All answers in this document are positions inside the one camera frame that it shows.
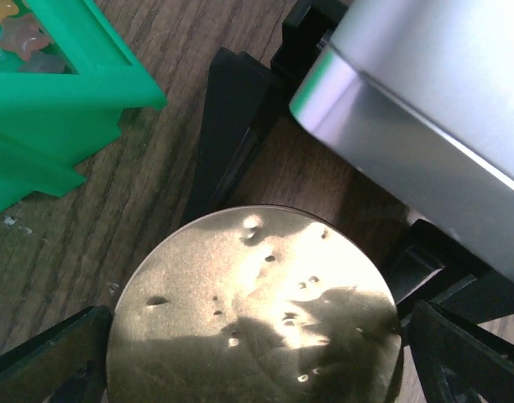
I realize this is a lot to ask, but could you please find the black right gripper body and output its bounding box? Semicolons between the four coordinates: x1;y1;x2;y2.
270;0;349;84

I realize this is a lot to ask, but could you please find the cream jar lid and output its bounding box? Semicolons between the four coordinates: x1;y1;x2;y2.
106;206;402;402

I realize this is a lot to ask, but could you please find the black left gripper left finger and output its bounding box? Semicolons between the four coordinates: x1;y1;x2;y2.
0;306;113;402

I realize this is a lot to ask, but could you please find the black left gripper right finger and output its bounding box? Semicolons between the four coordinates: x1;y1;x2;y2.
409;301;514;402

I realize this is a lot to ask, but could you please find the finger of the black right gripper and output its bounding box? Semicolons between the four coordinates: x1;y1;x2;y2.
181;48;278;225
384;219;514;326

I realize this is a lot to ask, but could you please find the green bin with star candies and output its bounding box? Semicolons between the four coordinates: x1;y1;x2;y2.
0;1;166;212

